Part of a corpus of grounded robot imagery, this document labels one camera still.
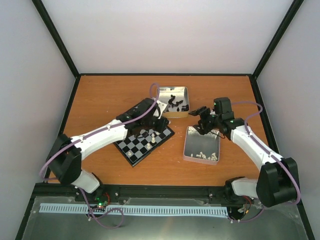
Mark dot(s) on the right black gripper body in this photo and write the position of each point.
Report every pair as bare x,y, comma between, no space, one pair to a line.
206,125

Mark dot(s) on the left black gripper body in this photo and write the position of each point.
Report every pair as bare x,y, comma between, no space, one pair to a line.
147,123

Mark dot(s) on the white chess piece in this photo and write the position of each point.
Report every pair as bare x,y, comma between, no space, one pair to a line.
153,138

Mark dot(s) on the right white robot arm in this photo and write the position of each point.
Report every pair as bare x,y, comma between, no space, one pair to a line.
278,180

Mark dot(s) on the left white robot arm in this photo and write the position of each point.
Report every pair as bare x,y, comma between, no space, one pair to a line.
67,153

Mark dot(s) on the black chess pieces pile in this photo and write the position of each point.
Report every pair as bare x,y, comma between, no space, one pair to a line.
176,106

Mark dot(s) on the white chess pieces pile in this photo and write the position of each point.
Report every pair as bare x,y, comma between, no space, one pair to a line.
201,155

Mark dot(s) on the green lit circuit board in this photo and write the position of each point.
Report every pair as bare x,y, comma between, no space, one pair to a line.
103,201

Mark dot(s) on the pink square tin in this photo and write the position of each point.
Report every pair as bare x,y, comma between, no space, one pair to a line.
195,143

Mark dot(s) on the gold square tin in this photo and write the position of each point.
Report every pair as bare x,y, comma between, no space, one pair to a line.
181,93

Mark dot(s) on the black and silver chessboard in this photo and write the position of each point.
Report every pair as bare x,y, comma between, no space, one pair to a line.
138,138

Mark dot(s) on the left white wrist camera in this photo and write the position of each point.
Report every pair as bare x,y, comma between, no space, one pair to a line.
163,107

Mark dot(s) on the black aluminium frame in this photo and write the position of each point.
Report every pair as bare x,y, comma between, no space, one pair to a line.
47,189

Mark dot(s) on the light blue cable duct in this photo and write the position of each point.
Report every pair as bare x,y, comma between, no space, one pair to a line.
138,210

